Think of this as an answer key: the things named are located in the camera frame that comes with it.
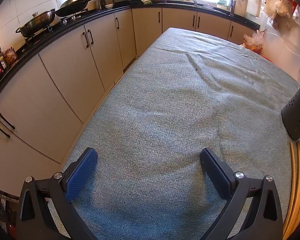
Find hanging clear plastic bags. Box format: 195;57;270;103
262;0;300;30

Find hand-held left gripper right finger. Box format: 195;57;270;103
199;147;283;240

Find black perforated utensil holder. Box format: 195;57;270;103
281;77;300;141

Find red bin with bag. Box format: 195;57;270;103
242;29;265;53

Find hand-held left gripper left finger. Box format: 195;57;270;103
15;147;98;240

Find black gas stove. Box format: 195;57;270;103
22;7;108;46

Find white cutting board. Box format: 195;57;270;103
245;0;262;18

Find steel pot with lid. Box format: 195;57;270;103
15;9;56;38

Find black wok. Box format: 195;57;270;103
54;0;105;17

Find black kitchen countertop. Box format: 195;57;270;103
0;1;262;105

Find grey-green table cloth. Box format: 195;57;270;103
47;27;300;240

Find beige kitchen base cabinets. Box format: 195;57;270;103
0;7;260;198

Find seasoning jar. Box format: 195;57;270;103
3;47;18;65

